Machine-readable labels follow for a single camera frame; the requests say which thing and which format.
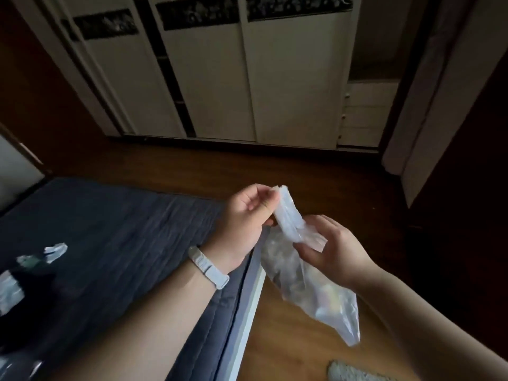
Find person's right hand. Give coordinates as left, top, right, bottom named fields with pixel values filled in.
left=293, top=214, right=378, bottom=290

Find person's left hand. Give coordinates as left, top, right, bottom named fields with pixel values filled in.
left=210, top=184, right=283, bottom=274

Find clear plastic trash bag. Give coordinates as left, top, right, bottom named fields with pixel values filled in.
left=260, top=185, right=361, bottom=348

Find person's right forearm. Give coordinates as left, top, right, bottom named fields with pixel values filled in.
left=352, top=269, right=508, bottom=381

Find person's left forearm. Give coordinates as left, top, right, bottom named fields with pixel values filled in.
left=51, top=265, right=218, bottom=381

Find white band smartwatch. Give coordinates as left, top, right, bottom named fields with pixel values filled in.
left=187, top=246, right=230, bottom=290

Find blue quilted mattress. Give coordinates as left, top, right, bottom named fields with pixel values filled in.
left=0, top=177, right=264, bottom=381

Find grey shaggy floor mat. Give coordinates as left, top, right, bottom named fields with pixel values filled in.
left=327, top=360, right=397, bottom=381

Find white wardrobe drawers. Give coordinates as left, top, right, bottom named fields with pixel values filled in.
left=337, top=81, right=400, bottom=150

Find crumpled white wrapper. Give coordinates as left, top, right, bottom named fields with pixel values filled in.
left=42, top=242, right=69, bottom=264

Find black garment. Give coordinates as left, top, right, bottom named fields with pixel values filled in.
left=0, top=253, right=59, bottom=353

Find white plastic packet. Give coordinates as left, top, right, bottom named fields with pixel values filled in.
left=0, top=269, right=26, bottom=316

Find white bed frame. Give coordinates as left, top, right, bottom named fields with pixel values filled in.
left=224, top=253, right=267, bottom=381

